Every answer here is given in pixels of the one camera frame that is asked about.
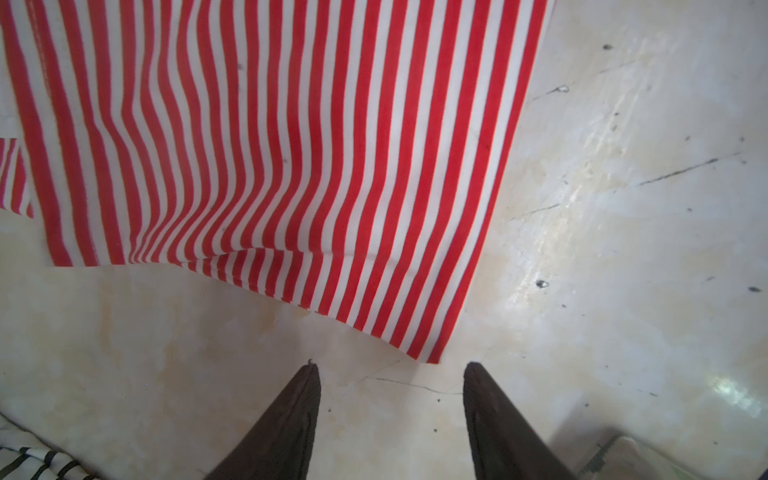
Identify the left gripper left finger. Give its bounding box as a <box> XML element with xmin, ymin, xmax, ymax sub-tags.
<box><xmin>207</xmin><ymin>362</ymin><xmax>321</xmax><ymax>479</ymax></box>

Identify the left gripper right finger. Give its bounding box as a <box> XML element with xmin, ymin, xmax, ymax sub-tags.
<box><xmin>463</xmin><ymin>362</ymin><xmax>576</xmax><ymax>479</ymax></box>

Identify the black white striped tank top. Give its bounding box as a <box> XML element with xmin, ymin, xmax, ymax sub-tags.
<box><xmin>1</xmin><ymin>416</ymin><xmax>98</xmax><ymax>480</ymax></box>

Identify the red white striped tank top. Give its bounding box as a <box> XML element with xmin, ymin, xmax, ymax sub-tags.
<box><xmin>1</xmin><ymin>1</ymin><xmax>553</xmax><ymax>363</ymax></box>

